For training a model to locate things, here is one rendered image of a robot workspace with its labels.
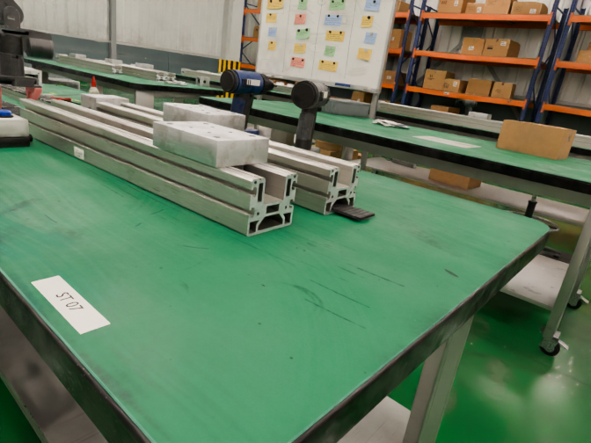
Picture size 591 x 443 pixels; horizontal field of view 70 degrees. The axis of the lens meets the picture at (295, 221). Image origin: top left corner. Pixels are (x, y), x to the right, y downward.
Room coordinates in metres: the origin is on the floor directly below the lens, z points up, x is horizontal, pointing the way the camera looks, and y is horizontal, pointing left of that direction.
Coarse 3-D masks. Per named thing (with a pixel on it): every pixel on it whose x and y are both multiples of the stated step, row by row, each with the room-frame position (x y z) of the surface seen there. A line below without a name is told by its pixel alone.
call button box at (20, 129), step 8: (0, 120) 0.87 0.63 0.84; (8, 120) 0.89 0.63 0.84; (16, 120) 0.90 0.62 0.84; (24, 120) 0.91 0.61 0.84; (0, 128) 0.87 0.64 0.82; (8, 128) 0.89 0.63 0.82; (16, 128) 0.90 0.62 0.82; (24, 128) 0.91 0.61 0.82; (0, 136) 0.87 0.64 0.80; (8, 136) 0.88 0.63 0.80; (16, 136) 0.90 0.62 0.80; (24, 136) 0.91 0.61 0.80; (32, 136) 0.95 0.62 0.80; (0, 144) 0.87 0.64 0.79; (8, 144) 0.88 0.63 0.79; (16, 144) 0.90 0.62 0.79; (24, 144) 0.91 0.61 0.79
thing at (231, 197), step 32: (32, 128) 1.01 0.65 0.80; (64, 128) 0.90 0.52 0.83; (96, 128) 0.82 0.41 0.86; (128, 128) 0.88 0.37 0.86; (96, 160) 0.82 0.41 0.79; (128, 160) 0.75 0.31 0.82; (160, 160) 0.71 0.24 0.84; (192, 160) 0.64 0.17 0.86; (160, 192) 0.69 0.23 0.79; (192, 192) 0.64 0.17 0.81; (224, 192) 0.60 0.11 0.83; (256, 192) 0.58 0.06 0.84; (288, 192) 0.64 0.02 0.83; (224, 224) 0.59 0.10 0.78; (256, 224) 0.58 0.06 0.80; (288, 224) 0.64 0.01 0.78
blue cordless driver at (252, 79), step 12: (228, 72) 1.13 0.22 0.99; (240, 72) 1.15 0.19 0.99; (252, 72) 1.20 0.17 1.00; (228, 84) 1.13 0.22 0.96; (240, 84) 1.14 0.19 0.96; (252, 84) 1.17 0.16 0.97; (264, 84) 1.21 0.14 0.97; (276, 84) 1.29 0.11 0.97; (240, 96) 1.17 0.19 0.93; (252, 96) 1.18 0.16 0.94; (240, 108) 1.16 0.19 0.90; (252, 132) 1.19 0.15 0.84
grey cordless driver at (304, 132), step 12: (300, 84) 0.95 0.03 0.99; (312, 84) 0.94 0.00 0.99; (324, 84) 1.04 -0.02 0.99; (300, 96) 0.95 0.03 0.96; (312, 96) 0.94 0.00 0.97; (324, 96) 1.00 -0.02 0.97; (312, 108) 0.99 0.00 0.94; (300, 120) 0.98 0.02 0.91; (312, 120) 0.99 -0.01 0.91; (300, 132) 0.97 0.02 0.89; (312, 132) 0.99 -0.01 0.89; (300, 144) 0.97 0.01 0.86
